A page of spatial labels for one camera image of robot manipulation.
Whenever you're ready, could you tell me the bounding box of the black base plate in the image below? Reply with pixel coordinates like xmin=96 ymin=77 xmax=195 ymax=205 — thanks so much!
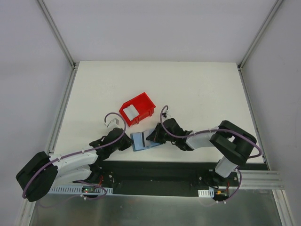
xmin=46 ymin=159 xmax=243 ymax=196

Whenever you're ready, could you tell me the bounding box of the right white cable duct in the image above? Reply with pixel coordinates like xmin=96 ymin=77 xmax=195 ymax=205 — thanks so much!
xmin=198 ymin=189 xmax=214 ymax=198

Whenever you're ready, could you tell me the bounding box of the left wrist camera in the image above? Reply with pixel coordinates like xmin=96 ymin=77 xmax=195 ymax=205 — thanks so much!
xmin=104 ymin=118 xmax=119 ymax=129

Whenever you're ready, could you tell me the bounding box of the aluminium front rail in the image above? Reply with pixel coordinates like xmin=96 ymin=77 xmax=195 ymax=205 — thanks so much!
xmin=240 ymin=170 xmax=285 ymax=190

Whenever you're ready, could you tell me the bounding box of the red plastic bin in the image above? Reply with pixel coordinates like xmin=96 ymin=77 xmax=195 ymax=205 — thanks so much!
xmin=119 ymin=92 xmax=156 ymax=127

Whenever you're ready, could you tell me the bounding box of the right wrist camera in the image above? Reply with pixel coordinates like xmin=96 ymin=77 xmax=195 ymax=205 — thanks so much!
xmin=162 ymin=110 xmax=171 ymax=119

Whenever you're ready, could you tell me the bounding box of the blue leather card holder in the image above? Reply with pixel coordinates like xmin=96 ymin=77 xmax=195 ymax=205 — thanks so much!
xmin=130 ymin=128 xmax=160 ymax=152

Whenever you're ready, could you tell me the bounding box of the aluminium frame post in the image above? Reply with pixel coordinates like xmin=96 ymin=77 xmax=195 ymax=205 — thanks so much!
xmin=237 ymin=0 xmax=285 ymax=71
xmin=35 ymin=0 xmax=79 ymax=70

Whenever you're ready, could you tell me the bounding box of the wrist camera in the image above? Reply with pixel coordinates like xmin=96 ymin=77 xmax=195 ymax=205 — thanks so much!
xmin=162 ymin=110 xmax=171 ymax=119
xmin=104 ymin=118 xmax=119 ymax=129

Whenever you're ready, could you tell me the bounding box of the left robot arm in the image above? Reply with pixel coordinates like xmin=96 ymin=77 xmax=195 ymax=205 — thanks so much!
xmin=16 ymin=128 xmax=134 ymax=202

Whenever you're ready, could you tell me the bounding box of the left white cable duct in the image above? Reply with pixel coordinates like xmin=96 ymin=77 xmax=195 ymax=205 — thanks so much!
xmin=48 ymin=185 xmax=113 ymax=195

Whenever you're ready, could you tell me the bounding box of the white cable duct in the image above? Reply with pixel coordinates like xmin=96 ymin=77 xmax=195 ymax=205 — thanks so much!
xmin=48 ymin=185 xmax=113 ymax=195
xmin=198 ymin=189 xmax=214 ymax=198

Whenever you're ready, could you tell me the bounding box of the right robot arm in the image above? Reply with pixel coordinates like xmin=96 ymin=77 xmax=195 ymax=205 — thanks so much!
xmin=145 ymin=118 xmax=257 ymax=186

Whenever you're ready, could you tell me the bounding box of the left aluminium frame post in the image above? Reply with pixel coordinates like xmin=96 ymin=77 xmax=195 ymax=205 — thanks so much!
xmin=35 ymin=0 xmax=79 ymax=70

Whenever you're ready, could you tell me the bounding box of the right aluminium frame post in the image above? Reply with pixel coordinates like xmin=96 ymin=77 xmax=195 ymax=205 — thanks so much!
xmin=237 ymin=0 xmax=285 ymax=71

